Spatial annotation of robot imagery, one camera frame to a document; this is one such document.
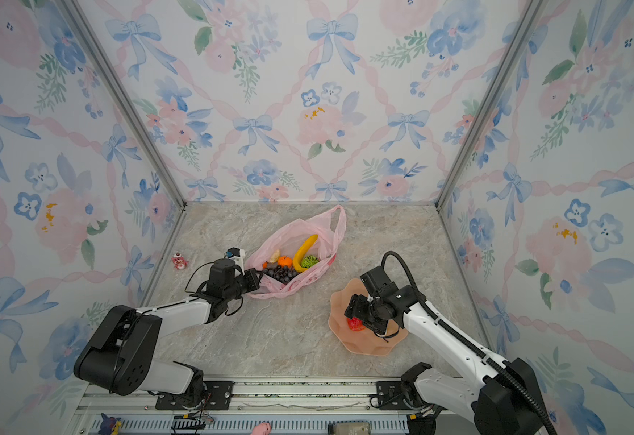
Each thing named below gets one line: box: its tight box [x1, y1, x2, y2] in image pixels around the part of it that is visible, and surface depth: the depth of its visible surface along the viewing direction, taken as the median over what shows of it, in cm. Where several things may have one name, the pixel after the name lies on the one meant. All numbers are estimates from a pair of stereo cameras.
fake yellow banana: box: [292, 233, 319, 273], surface depth 105 cm
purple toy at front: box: [97, 412, 122, 435], surface depth 67 cm
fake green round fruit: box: [300, 254, 321, 269], surface depth 97 cm
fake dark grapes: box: [262, 264, 300, 284], surface depth 95 cm
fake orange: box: [277, 255, 293, 269], surface depth 100 cm
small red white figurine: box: [171, 251, 190, 271], surface depth 100 cm
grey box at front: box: [333, 420, 371, 435], surface depth 68 cm
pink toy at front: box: [250, 421, 272, 435], surface depth 70 cm
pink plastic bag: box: [244, 204, 347, 300], surface depth 95 cm
